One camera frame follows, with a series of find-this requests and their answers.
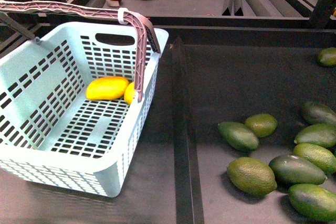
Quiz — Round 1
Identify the green avocado bottom right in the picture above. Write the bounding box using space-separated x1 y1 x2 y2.
288 184 335 222

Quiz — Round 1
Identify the black avocado tray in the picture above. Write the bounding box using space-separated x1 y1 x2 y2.
170 27 335 223

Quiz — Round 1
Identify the green avocado small upper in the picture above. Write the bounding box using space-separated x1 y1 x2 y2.
244 113 278 137

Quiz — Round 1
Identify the green avocado front centre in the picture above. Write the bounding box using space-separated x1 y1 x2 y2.
226 157 277 197

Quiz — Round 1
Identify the green avocado dark right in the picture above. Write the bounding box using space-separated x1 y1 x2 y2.
269 155 327 185

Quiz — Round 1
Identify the yellow mango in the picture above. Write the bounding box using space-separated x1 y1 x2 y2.
86 76 129 100

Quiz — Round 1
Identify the light blue plastic basket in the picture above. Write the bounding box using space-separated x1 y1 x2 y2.
1 22 160 197

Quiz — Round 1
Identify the grey basket handle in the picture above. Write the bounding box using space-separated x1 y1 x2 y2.
1 0 161 102

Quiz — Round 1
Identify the yellow lemon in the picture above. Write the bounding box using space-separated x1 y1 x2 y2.
123 82 135 105

